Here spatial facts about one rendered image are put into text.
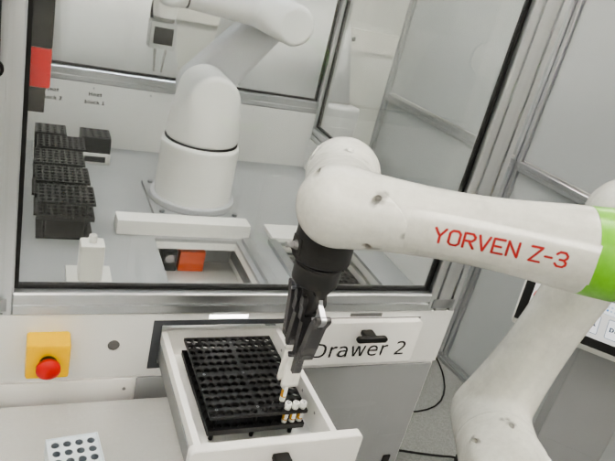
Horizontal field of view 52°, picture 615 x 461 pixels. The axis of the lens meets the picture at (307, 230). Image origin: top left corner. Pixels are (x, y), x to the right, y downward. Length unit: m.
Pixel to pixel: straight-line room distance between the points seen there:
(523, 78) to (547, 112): 1.40
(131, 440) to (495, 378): 0.65
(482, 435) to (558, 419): 0.79
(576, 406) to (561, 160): 1.17
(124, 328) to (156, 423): 0.19
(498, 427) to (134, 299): 0.66
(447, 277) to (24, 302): 0.87
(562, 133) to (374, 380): 1.49
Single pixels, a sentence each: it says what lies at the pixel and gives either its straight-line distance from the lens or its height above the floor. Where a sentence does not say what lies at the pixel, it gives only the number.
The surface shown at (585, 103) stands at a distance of 2.64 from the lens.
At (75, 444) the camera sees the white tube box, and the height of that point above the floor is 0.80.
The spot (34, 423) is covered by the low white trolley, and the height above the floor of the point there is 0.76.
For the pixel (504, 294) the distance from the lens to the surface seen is 2.86.
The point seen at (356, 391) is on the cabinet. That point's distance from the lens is 1.53.
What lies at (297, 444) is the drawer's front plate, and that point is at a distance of 1.04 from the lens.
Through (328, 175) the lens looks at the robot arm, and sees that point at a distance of 0.76.
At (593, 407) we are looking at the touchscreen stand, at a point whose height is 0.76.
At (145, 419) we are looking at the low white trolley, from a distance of 1.28.
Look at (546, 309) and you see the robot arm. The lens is 1.05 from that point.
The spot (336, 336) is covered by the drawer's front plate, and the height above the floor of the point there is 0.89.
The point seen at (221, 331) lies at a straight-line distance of 1.30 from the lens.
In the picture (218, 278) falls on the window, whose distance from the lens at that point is 1.23.
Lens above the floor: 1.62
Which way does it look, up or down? 23 degrees down
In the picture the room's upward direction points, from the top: 14 degrees clockwise
